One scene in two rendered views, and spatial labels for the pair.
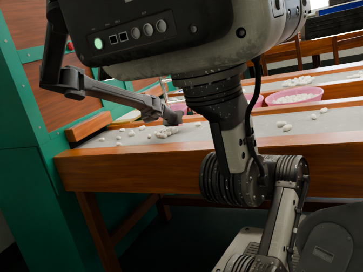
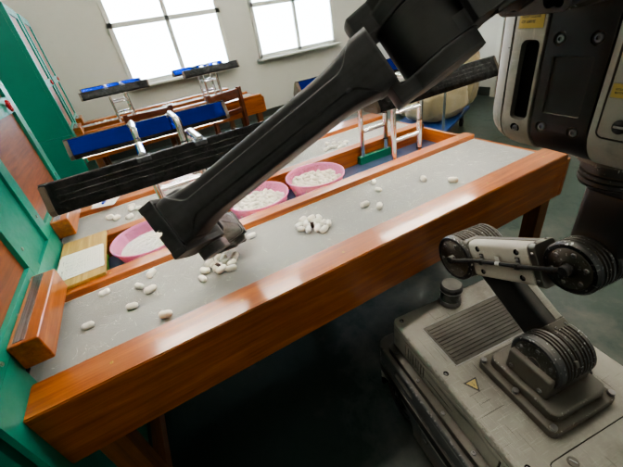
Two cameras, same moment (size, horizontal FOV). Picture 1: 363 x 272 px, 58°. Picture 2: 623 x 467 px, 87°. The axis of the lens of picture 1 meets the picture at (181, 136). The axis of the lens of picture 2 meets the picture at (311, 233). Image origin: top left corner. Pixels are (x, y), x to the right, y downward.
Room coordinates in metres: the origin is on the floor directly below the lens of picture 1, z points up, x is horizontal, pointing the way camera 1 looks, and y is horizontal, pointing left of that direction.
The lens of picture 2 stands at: (0.76, 0.59, 1.33)
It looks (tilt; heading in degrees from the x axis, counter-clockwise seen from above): 32 degrees down; 305
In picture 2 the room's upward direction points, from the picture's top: 10 degrees counter-clockwise
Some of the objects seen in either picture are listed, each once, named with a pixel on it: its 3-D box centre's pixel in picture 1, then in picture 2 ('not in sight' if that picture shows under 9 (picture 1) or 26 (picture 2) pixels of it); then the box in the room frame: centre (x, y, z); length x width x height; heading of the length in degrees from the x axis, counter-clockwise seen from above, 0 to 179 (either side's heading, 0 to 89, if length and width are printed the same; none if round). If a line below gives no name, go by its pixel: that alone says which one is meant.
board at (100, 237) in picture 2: (135, 114); (82, 258); (1.99, 0.24, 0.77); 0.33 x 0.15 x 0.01; 149
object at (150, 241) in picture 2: not in sight; (154, 247); (1.88, 0.05, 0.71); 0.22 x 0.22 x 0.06
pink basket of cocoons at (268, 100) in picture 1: (294, 104); (316, 183); (1.51, -0.56, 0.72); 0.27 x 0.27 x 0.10
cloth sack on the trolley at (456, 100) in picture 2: not in sight; (435, 98); (1.61, -3.42, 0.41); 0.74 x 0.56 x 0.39; 62
